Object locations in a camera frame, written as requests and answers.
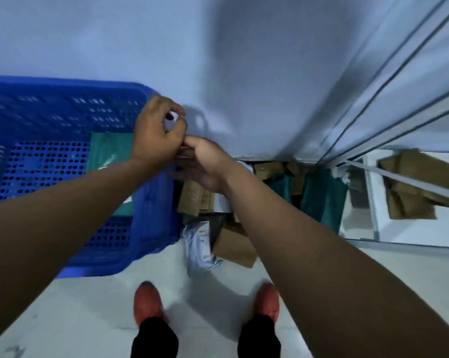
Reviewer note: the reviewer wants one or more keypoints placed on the person's right forearm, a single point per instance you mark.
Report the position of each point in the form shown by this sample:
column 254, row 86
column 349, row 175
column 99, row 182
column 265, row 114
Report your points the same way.
column 321, row 287

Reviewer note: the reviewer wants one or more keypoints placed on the person's left forearm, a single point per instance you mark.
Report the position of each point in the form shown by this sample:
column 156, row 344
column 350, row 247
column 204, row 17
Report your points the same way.
column 60, row 223

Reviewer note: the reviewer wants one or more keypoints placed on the person's left red shoe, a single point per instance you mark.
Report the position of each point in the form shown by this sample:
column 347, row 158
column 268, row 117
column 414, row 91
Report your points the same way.
column 148, row 301

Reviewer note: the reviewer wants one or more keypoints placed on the crumpled brown paper parcel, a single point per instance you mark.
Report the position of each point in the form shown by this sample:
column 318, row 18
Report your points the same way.
column 411, row 206

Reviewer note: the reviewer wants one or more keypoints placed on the tall brown cardboard parcel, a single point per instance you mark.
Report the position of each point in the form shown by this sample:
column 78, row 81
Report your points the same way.
column 190, row 198

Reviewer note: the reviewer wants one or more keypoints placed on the white metal shelf rack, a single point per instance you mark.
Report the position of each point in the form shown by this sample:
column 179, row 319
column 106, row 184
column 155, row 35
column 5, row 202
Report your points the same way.
column 372, row 212

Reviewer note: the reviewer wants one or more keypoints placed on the person's right red shoe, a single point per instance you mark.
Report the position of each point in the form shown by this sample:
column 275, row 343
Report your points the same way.
column 268, row 301

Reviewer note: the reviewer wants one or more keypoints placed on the person's left thumb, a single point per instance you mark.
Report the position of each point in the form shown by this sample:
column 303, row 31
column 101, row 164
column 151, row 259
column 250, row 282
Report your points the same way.
column 178, row 129

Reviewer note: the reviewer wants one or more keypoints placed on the narrow brown cardboard parcel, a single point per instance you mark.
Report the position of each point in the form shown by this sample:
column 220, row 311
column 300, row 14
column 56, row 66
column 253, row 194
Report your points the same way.
column 295, row 179

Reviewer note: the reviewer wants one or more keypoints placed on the grey poly mailer parcel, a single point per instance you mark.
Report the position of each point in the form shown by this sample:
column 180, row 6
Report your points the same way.
column 199, row 249

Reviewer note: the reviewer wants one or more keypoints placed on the grey flat parcel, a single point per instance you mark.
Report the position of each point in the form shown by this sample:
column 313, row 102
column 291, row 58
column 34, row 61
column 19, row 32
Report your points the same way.
column 358, row 190

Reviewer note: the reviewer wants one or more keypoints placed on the wide brown paper parcel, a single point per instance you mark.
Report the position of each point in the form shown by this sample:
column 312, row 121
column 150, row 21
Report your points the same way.
column 420, row 170

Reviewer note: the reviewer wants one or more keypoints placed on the person's red shoe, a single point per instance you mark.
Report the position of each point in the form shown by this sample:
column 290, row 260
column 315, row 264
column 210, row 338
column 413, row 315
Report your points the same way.
column 148, row 301
column 268, row 301

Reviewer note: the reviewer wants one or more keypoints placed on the green poly mailer parcel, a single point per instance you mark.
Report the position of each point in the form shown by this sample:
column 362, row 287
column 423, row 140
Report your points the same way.
column 108, row 149

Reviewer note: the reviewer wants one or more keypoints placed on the person's left black trouser leg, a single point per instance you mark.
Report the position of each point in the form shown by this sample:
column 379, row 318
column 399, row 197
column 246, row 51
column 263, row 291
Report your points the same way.
column 154, row 341

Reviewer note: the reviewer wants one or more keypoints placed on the large green poly bag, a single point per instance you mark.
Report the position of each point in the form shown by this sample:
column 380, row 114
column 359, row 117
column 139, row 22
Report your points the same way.
column 324, row 201

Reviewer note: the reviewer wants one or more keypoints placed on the small green poly bag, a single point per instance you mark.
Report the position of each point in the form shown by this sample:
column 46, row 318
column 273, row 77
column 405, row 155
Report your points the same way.
column 282, row 187

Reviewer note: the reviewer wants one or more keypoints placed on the black poly mailer parcel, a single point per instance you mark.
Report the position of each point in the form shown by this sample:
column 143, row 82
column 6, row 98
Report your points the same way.
column 205, row 221

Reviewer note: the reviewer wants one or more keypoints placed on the small brown cardboard parcel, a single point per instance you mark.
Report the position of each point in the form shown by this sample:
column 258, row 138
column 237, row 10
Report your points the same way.
column 268, row 169

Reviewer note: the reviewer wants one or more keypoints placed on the person's left hand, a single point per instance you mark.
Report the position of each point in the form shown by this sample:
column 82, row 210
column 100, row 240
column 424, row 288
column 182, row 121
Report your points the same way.
column 151, row 136

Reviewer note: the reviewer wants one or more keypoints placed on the person's right thumb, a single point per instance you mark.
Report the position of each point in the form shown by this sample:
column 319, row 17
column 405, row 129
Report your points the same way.
column 195, row 141

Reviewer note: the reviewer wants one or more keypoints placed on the person's right black trouser leg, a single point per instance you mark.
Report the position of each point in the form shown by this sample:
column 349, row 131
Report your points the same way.
column 259, row 341

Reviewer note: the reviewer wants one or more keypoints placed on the person's black trouser leg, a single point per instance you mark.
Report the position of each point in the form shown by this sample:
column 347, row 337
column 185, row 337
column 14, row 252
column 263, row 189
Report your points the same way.
column 154, row 341
column 259, row 341

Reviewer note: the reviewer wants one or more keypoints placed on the blue perforated plastic crate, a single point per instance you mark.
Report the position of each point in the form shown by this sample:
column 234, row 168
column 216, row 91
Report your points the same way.
column 41, row 115

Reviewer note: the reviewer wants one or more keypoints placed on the person's right hand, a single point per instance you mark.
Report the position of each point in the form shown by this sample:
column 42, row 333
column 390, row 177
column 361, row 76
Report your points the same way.
column 209, row 165

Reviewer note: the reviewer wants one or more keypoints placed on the flat brown cardboard box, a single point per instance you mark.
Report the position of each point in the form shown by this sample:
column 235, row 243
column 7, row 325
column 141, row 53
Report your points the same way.
column 234, row 246

